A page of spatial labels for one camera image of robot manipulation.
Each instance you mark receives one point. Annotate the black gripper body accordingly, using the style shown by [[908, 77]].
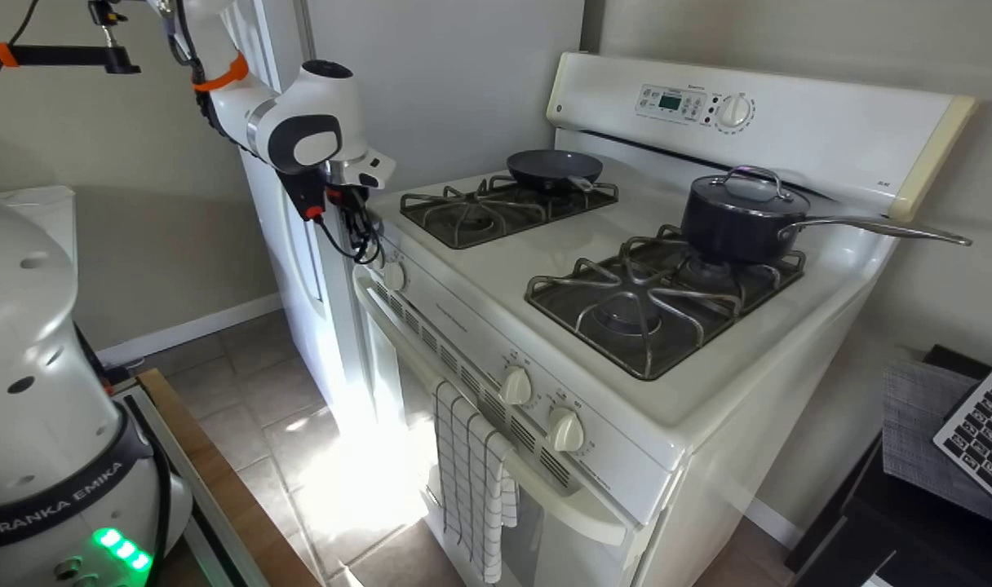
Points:
[[347, 199]]

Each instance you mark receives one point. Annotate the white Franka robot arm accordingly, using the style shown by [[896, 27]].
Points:
[[301, 103]]

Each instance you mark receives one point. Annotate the white stove burner knob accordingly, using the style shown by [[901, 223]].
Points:
[[566, 431], [513, 386], [400, 275]]

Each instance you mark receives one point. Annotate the white gas stove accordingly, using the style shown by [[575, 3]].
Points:
[[483, 271]]

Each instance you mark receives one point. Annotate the black cast iron grate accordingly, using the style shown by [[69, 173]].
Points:
[[648, 311], [466, 216]]

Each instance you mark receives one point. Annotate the black frying pan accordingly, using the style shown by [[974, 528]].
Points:
[[554, 166]]

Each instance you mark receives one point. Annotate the white striped dish towel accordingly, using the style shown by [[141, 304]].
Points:
[[468, 491]]

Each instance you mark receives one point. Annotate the wooden edged table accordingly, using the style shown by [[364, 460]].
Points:
[[225, 491]]

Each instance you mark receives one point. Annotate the oven digital display panel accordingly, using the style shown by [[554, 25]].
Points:
[[672, 103]]

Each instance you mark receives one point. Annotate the glass saucepan lid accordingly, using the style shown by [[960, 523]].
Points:
[[750, 195]]

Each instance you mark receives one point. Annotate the white oven timer knob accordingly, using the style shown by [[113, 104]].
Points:
[[737, 109]]

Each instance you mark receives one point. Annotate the black desk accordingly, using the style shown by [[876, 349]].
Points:
[[898, 541]]

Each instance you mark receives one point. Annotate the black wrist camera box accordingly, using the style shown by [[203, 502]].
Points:
[[301, 189]]

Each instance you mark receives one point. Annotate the black mount clamp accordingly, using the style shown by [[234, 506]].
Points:
[[105, 16]]

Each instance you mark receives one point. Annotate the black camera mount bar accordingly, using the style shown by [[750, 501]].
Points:
[[52, 57]]

